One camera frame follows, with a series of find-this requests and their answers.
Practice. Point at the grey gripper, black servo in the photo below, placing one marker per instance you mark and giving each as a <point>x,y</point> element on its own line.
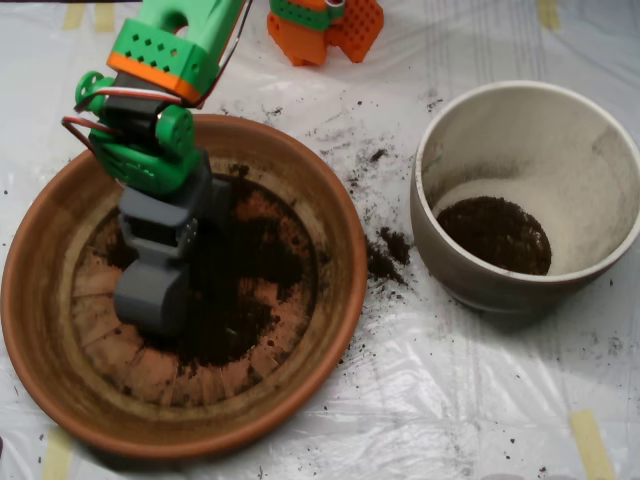
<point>156,231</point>

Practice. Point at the dark soil heap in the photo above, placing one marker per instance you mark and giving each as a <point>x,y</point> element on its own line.
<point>240,300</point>

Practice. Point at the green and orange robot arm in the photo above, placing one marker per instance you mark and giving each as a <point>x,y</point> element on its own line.
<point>155,50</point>

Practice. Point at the terracotta saucer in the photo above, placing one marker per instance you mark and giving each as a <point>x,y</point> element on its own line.
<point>50,250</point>

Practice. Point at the spilled soil clump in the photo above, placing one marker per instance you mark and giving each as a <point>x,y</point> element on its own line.
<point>395,245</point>

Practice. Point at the white ceramic pot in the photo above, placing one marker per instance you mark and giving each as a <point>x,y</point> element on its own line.
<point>575,150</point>

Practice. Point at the beige masking tape strip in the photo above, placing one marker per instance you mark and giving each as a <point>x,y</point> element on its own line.
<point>57,455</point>
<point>74,16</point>
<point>592,445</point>
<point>105,17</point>
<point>549,14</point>

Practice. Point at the clear plastic cover sheet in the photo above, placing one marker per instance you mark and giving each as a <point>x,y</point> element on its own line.
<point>450,400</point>

